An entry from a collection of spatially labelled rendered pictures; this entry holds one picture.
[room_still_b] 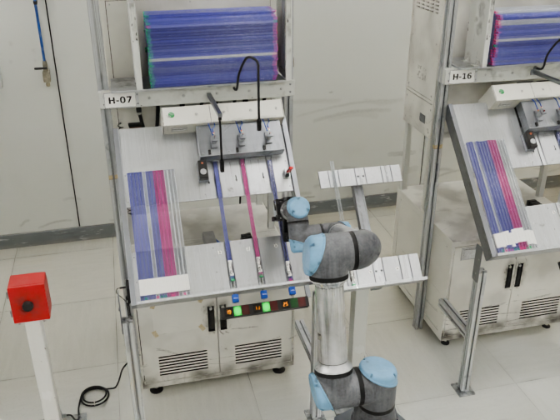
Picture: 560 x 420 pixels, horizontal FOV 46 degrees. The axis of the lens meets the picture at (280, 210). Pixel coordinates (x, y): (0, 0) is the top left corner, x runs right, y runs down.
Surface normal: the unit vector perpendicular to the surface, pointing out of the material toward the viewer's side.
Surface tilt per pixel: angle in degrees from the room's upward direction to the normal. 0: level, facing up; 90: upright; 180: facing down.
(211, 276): 46
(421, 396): 0
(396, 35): 90
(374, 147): 90
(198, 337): 90
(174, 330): 90
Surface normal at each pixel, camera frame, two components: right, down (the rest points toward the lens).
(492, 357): 0.00, -0.90
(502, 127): 0.17, -0.35
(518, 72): 0.24, 0.42
